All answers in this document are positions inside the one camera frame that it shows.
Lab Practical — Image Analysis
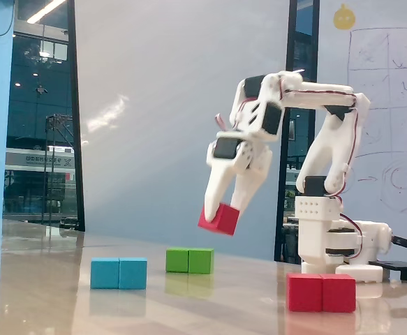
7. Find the white sign with text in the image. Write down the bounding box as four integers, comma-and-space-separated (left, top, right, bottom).
5, 147, 75, 172

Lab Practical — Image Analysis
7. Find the long green block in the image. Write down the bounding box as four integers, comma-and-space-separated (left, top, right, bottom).
165, 247, 215, 275

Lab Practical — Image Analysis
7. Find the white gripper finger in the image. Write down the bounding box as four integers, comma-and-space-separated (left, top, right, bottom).
230, 139, 274, 214
202, 162, 239, 224

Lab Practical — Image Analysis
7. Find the long blue block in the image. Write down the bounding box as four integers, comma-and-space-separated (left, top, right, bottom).
90, 257, 148, 290

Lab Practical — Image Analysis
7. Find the red black white servo cable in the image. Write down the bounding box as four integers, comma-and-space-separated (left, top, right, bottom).
215, 113, 237, 135
328, 99, 363, 207
339, 211, 364, 261
281, 82, 357, 101

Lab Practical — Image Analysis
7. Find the black window frame post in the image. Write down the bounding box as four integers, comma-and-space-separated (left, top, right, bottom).
66, 0, 87, 232

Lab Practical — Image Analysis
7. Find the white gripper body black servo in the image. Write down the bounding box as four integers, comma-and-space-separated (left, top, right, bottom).
206, 131, 260, 172

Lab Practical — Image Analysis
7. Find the small red cube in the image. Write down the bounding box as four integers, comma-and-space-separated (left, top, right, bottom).
197, 203, 242, 237

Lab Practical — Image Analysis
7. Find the long red block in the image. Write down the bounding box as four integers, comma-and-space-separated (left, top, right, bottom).
286, 273, 357, 313

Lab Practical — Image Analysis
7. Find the metal scaffold tower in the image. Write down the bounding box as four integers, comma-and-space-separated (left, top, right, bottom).
44, 113, 75, 225

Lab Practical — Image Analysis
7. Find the yellow round sticker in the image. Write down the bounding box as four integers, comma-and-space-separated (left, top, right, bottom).
332, 3, 358, 31

